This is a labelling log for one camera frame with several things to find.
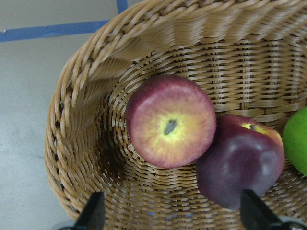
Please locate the dark red apple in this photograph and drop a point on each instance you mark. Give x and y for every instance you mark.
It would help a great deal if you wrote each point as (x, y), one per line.
(244, 155)

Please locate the brown wicker basket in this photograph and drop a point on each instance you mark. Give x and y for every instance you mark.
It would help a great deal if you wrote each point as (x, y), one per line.
(250, 56)

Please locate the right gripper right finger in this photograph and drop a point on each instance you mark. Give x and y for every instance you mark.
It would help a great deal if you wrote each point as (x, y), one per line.
(256, 215)

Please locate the red yellow apple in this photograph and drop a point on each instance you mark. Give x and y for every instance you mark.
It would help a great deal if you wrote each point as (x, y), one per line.
(170, 120)

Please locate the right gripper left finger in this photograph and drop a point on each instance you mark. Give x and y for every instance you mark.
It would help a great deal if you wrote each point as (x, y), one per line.
(93, 215)

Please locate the green apple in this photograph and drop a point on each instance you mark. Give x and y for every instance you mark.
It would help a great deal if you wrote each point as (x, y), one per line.
(295, 140)

